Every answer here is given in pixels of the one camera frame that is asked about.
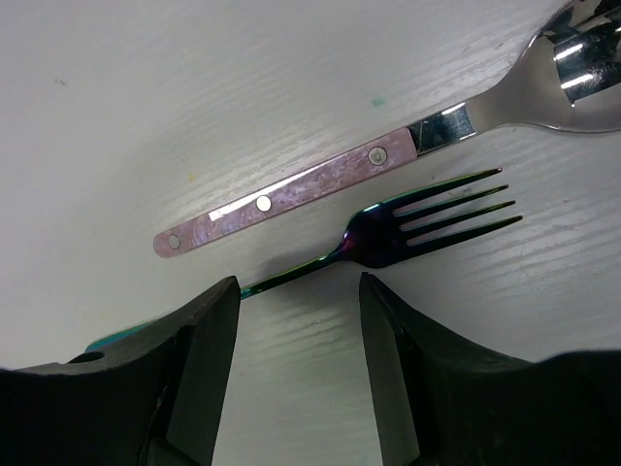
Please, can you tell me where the iridescent spoon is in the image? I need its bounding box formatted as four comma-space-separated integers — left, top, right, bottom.
153, 1, 620, 258

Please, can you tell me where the iridescent fork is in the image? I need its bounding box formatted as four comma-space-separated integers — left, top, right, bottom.
84, 167, 524, 354

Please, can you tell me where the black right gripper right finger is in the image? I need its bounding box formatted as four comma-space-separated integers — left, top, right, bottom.
359, 273, 620, 465

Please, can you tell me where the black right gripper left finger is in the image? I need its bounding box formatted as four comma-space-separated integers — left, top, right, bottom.
1, 277, 241, 465

